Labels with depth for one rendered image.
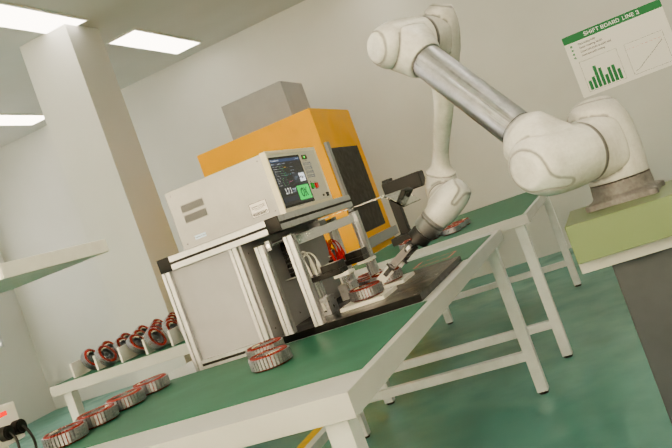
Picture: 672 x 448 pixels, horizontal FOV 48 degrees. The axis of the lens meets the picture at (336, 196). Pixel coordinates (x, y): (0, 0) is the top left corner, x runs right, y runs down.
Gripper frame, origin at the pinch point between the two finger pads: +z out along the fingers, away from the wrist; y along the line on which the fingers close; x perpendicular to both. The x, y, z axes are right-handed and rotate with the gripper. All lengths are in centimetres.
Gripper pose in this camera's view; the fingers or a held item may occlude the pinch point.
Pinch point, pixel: (387, 275)
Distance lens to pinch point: 262.8
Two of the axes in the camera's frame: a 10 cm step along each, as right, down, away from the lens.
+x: -7.3, -6.5, 2.0
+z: -5.9, 7.6, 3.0
